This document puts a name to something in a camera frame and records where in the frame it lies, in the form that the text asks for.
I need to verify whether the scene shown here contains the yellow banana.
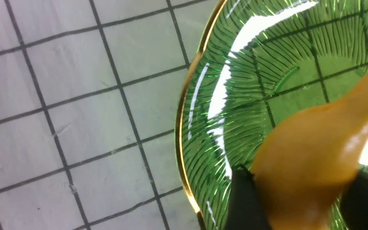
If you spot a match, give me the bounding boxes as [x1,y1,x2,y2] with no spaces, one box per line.
[251,74,368,230]

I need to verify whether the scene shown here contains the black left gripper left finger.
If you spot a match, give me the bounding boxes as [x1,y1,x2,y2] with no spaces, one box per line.
[224,165,272,230]

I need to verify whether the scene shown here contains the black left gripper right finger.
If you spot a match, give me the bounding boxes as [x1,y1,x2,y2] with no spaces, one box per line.
[340,171,368,230]

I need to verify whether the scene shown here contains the white checkered tablecloth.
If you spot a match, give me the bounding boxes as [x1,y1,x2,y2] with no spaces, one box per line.
[0,0,217,230]

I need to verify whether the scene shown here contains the green glass leaf plate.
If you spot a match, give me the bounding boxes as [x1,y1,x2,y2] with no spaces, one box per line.
[175,0,368,230]

